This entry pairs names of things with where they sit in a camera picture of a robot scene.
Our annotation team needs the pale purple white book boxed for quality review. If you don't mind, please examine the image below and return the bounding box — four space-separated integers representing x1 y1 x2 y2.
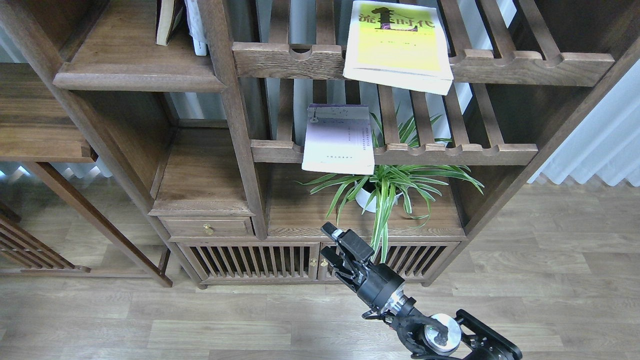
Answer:
301 104 375 175

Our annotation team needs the dark wooden bookshelf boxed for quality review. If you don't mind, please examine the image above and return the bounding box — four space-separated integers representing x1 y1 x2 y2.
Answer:
1 0 639 288

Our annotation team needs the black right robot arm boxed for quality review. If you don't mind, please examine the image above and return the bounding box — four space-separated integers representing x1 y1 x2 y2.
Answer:
321 222 522 360

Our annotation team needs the white curtain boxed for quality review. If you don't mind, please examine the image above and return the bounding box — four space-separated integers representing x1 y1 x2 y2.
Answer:
528 61 640 187

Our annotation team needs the yellow cover book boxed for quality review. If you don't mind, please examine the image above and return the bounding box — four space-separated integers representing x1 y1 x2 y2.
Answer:
343 0 454 96

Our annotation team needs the wooden side shelf unit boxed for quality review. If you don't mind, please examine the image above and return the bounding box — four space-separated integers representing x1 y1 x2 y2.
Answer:
0 63 173 288

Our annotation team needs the slatted cabinet door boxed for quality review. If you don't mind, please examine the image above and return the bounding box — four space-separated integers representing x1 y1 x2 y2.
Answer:
178 242 320 285
317 242 460 282

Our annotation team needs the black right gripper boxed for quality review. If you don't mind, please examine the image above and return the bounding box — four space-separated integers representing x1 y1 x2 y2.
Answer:
320 222 407 313

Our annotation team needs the small wooden drawer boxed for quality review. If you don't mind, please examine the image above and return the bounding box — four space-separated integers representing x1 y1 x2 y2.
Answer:
158 216 254 237

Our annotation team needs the white plant pot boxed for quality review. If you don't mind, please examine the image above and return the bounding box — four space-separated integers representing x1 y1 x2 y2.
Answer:
355 180 378 214

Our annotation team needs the upright white book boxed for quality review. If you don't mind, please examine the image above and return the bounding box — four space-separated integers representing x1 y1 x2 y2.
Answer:
185 0 208 56

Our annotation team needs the left slatted cabinet door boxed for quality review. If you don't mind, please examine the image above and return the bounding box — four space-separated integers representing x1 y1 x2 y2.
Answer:
178 242 320 285

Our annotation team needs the upright tan book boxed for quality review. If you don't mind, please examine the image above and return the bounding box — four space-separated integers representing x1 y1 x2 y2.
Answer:
155 0 185 46

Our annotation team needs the right slatted cabinet door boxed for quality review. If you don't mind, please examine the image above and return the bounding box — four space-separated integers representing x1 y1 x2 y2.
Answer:
317 242 460 282

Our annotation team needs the green spider plant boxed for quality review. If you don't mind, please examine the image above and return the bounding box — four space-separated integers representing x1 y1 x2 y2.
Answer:
307 112 483 261

